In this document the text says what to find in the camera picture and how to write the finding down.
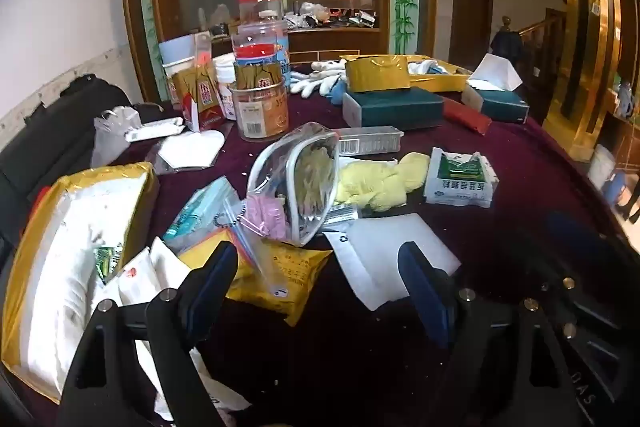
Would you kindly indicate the yellow flat tray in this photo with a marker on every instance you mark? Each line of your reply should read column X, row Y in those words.
column 440, row 82

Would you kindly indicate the gold pillar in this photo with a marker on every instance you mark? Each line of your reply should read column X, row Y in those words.
column 585, row 57

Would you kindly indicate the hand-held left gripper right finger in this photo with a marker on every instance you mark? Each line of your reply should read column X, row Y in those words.
column 425, row 297

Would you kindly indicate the wooden counter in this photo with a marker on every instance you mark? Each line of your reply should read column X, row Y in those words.
column 330, row 39

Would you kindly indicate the blue mask packets zip bag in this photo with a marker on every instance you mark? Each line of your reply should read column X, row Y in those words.
column 200, row 212

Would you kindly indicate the black chair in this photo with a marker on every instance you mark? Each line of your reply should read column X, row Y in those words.
column 40, row 142

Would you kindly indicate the large yellow shallow box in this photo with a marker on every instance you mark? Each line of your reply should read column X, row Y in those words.
column 30, row 227

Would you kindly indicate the clear zip pouch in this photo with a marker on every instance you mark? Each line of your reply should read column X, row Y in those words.
column 280, row 177

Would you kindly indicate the pale blue plastic cup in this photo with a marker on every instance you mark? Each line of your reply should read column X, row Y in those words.
column 180, row 52

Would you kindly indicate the clear plastic bag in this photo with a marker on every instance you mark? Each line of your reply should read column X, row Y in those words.
column 110, row 142

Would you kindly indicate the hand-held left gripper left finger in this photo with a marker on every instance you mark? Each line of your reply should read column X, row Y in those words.
column 215, row 287

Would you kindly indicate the wooden stair railing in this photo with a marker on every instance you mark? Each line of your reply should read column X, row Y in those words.
column 545, row 57

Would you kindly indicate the green white medicine packet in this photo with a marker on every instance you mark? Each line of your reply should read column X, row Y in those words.
column 107, row 262
column 457, row 184

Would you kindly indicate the white folded face mask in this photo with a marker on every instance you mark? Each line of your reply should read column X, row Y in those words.
column 192, row 149

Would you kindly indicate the blue glove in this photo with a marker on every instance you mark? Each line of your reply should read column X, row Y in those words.
column 340, row 92

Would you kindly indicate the pile of white packets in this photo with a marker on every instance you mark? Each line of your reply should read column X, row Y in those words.
column 65, row 267

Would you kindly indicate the pale yellow cloth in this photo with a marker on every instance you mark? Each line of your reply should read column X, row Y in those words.
column 370, row 187

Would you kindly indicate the red gold carton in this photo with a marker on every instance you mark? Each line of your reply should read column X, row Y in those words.
column 200, row 102

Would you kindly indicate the grey metal tin box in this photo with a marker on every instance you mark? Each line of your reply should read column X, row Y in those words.
column 370, row 141

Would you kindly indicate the white knit gloves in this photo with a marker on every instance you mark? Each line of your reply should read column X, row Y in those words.
column 310, row 82

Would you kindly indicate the gold label jar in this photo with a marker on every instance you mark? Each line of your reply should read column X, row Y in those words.
column 260, row 112

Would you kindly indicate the dark jacket on post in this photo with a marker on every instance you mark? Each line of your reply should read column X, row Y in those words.
column 505, row 47

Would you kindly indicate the white packet with red mark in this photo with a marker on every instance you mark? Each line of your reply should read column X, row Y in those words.
column 140, row 274

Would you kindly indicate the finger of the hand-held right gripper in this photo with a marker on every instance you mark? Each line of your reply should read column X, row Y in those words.
column 590, row 357

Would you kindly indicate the white bottle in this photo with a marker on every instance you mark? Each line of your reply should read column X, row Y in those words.
column 224, row 77

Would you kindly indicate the teal tissue box with tissue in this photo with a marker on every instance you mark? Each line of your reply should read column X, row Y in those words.
column 500, row 107

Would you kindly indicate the clear jar blue label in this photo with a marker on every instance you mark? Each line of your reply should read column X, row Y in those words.
column 260, row 37

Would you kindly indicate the white wipes packet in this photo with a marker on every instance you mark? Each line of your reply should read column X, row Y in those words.
column 155, row 130

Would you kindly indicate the yellow snack packet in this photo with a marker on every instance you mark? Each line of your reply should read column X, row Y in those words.
column 285, row 272

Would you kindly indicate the wooden door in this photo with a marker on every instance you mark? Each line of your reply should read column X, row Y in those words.
column 470, row 22

